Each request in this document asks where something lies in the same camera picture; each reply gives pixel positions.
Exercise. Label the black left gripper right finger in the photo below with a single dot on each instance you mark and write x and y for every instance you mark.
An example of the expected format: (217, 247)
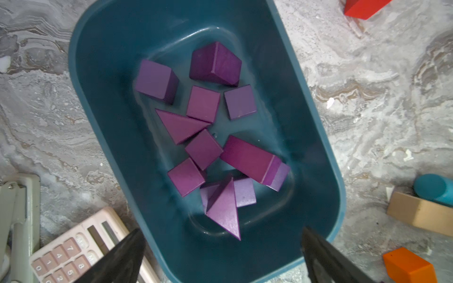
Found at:
(325, 264)

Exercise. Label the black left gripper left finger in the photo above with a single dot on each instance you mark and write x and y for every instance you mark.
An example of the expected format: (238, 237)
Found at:
(121, 265)

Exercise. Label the purple cube brick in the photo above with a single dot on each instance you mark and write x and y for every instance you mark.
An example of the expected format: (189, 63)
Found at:
(256, 163)
(240, 102)

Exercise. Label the purple prism brick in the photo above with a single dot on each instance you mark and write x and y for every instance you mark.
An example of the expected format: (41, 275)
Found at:
(222, 209)

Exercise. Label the purple wedge brick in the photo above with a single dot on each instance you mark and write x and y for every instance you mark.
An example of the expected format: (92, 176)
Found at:
(180, 128)

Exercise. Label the teal plastic storage bin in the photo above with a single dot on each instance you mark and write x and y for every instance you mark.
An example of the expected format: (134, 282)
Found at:
(106, 49)

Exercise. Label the purple square brick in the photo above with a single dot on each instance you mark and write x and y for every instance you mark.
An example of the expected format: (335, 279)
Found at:
(203, 104)

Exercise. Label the purple rectangular brick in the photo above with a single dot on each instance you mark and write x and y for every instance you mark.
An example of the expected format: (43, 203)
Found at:
(157, 81)

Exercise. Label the white desk calculator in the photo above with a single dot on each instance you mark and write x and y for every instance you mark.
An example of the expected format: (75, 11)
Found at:
(73, 253)

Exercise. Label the orange cube brick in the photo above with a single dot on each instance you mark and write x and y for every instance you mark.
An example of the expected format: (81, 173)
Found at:
(404, 266)

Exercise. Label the black grey stapler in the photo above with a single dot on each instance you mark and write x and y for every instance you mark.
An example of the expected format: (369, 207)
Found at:
(20, 227)

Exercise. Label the natural wood block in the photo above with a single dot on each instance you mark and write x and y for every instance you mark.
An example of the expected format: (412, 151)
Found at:
(421, 213)

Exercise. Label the small blue cube brick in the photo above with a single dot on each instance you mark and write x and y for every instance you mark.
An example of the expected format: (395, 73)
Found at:
(435, 188)

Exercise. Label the red cube brick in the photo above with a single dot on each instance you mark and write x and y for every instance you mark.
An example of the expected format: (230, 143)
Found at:
(364, 9)

